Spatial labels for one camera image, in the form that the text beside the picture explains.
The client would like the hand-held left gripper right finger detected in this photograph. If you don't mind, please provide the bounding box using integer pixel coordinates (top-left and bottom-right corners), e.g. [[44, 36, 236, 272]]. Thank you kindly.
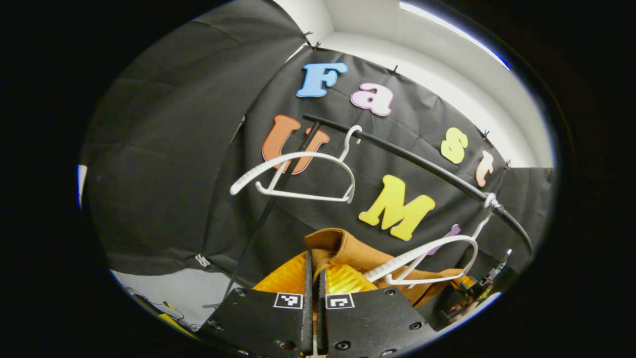
[[318, 264, 438, 358]]

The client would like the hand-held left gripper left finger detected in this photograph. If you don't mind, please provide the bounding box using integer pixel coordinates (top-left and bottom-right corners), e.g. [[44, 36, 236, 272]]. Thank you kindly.
[[199, 250, 315, 358]]

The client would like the brown shirt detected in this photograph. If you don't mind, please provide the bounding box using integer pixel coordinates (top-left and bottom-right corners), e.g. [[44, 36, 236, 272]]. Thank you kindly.
[[304, 228, 465, 309]]

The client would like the white plastic hanger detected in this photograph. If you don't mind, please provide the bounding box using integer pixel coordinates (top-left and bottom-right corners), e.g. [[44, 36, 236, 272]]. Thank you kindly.
[[363, 196, 498, 287], [230, 125, 363, 204]]

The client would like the black clothes rack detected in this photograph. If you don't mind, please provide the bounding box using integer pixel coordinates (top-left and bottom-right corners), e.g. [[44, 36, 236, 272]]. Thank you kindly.
[[221, 113, 534, 301]]

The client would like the black backdrop cloth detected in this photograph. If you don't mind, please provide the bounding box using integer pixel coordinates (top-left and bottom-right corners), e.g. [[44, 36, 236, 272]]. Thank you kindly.
[[79, 0, 555, 289]]

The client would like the white printed board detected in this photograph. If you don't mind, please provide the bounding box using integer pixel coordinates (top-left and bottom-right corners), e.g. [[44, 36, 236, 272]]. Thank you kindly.
[[77, 164, 88, 209]]

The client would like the tangle of black cables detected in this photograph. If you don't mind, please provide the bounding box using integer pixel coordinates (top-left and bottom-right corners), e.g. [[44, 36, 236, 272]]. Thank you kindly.
[[128, 290, 202, 332]]

